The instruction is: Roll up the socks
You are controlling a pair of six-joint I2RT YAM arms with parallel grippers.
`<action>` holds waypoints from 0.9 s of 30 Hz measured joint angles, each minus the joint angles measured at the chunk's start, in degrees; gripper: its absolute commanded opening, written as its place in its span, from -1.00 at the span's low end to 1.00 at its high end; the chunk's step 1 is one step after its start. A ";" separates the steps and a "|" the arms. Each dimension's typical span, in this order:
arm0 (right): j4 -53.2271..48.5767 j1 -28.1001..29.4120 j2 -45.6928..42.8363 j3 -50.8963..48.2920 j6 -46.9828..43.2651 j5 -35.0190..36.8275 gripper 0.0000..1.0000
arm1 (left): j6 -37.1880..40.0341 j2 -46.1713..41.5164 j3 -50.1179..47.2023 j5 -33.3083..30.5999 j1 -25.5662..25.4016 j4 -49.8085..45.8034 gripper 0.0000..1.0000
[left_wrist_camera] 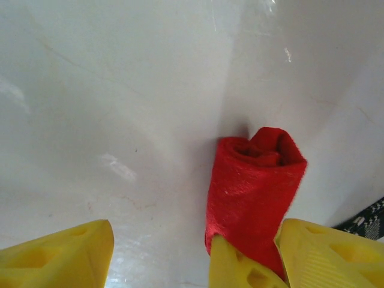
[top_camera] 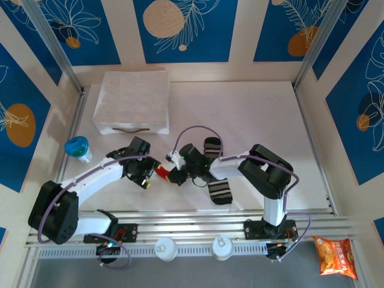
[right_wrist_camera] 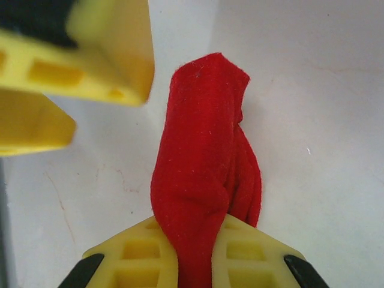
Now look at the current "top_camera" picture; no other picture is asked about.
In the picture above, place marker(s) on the red sock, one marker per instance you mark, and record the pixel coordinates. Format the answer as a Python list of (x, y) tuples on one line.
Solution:
[(162, 172)]

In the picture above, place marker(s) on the black white striped sock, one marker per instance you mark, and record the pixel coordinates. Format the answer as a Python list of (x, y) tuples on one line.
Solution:
[(220, 192)]

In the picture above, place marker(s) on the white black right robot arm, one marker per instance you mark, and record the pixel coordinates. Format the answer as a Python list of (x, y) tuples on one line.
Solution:
[(225, 168)]

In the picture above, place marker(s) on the white cup with blue lid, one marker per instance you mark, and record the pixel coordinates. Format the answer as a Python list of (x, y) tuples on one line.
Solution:
[(78, 149)]

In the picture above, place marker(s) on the white fabric organizer box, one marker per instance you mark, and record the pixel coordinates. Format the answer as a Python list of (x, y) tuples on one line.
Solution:
[(132, 99)]

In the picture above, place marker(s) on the white table mat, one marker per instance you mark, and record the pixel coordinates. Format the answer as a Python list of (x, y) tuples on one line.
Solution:
[(240, 105)]

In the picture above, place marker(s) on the orange snack bag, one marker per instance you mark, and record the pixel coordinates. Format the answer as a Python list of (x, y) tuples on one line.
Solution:
[(334, 255)]

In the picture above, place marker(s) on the aluminium front rail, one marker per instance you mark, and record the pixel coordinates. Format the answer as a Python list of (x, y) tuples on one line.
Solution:
[(195, 223)]

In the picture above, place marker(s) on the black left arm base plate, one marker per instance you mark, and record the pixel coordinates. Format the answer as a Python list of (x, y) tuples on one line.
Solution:
[(132, 232)]

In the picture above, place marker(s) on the aluminium side rail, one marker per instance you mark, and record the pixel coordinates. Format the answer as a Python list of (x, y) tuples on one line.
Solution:
[(75, 126), (315, 150)]

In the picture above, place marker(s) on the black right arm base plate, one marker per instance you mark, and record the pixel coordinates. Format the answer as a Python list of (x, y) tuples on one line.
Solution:
[(250, 229)]

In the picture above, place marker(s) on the aluminium frame post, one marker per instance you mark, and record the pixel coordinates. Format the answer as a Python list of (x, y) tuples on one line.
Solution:
[(51, 39), (321, 39)]

